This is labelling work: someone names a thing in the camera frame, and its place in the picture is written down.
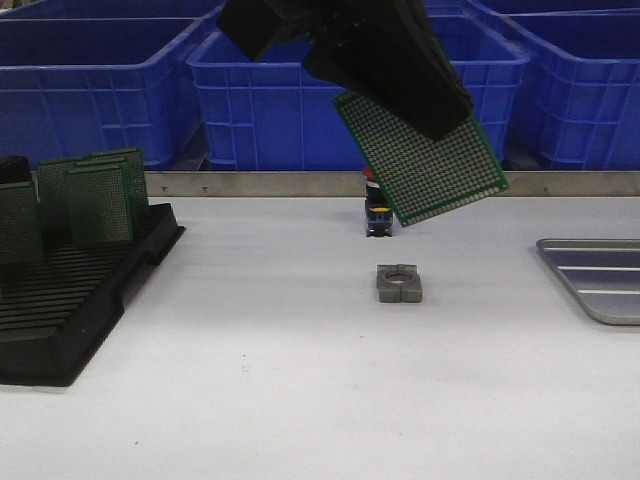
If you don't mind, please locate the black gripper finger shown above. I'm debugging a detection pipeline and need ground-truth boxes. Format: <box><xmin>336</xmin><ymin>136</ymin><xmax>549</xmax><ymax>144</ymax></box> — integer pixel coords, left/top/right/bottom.
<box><xmin>216</xmin><ymin>0</ymin><xmax>320</xmax><ymax>61</ymax></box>
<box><xmin>303</xmin><ymin>1</ymin><xmax>473</xmax><ymax>141</ymax></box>

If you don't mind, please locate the green circuit board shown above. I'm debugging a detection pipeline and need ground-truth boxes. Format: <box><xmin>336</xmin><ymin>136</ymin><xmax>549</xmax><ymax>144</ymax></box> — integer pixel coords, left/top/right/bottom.
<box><xmin>72</xmin><ymin>155</ymin><xmax>129</xmax><ymax>168</ymax></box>
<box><xmin>334</xmin><ymin>90</ymin><xmax>508</xmax><ymax>226</ymax></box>
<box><xmin>1</xmin><ymin>181</ymin><xmax>44</xmax><ymax>265</ymax></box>
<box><xmin>65</xmin><ymin>164</ymin><xmax>134</xmax><ymax>246</ymax></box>

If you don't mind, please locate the rear right green board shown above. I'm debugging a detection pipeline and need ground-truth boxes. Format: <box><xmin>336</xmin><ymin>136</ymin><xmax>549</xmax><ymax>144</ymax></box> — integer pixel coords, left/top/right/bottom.
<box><xmin>88</xmin><ymin>147</ymin><xmax>149</xmax><ymax>220</ymax></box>

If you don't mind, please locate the silver metal tray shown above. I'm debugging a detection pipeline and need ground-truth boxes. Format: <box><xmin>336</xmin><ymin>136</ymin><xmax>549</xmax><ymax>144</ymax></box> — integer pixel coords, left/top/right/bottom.
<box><xmin>536</xmin><ymin>238</ymin><xmax>639</xmax><ymax>326</ymax></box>

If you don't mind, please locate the black slotted board rack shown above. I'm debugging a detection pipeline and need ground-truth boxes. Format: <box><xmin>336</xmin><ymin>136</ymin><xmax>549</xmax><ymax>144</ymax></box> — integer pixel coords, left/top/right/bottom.
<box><xmin>1</xmin><ymin>156</ymin><xmax>183</xmax><ymax>386</ymax></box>

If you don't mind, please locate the far right blue crate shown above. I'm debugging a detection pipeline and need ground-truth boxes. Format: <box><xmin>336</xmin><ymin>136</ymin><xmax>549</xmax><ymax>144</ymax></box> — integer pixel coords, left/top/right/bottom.
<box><xmin>424</xmin><ymin>0</ymin><xmax>639</xmax><ymax>28</ymax></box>

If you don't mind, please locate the centre blue plastic crate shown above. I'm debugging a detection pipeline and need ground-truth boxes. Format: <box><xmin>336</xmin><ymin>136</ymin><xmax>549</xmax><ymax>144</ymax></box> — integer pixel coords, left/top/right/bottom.
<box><xmin>188</xmin><ymin>15</ymin><xmax>528</xmax><ymax>171</ymax></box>

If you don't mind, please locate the blue plastic crate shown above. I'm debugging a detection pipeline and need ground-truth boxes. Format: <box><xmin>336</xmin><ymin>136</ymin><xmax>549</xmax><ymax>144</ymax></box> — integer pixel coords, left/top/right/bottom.
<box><xmin>1</xmin><ymin>18</ymin><xmax>204</xmax><ymax>170</ymax></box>
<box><xmin>504</xmin><ymin>13</ymin><xmax>639</xmax><ymax>170</ymax></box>
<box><xmin>188</xmin><ymin>15</ymin><xmax>528</xmax><ymax>171</ymax></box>

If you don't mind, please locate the red emergency stop button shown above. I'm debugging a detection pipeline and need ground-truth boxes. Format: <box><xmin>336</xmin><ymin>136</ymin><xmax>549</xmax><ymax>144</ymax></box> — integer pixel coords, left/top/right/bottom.
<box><xmin>362</xmin><ymin>167</ymin><xmax>394</xmax><ymax>237</ymax></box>

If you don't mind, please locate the left blue plastic crate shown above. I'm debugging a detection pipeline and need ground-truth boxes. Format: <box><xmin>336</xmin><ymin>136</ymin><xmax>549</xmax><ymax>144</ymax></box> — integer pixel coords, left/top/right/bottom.
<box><xmin>1</xmin><ymin>18</ymin><xmax>204</xmax><ymax>170</ymax></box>

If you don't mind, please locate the right blue plastic crate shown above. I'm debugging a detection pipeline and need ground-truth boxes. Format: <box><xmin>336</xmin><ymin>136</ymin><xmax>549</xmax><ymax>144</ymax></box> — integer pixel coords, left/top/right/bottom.
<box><xmin>504</xmin><ymin>13</ymin><xmax>639</xmax><ymax>170</ymax></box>

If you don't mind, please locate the far left blue crate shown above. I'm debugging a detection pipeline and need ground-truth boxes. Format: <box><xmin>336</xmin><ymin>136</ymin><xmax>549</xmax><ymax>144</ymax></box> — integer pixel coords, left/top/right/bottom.
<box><xmin>1</xmin><ymin>0</ymin><xmax>225</xmax><ymax>20</ymax></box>

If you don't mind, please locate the grey square mounting block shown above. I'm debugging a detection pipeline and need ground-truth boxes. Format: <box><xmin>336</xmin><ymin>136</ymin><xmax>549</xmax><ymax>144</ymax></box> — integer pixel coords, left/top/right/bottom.
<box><xmin>376</xmin><ymin>264</ymin><xmax>423</xmax><ymax>303</ymax></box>

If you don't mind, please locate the metal table edge rail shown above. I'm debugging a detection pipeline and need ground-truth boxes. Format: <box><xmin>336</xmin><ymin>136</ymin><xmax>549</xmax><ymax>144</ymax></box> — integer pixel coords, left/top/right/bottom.
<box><xmin>146</xmin><ymin>171</ymin><xmax>639</xmax><ymax>198</ymax></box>

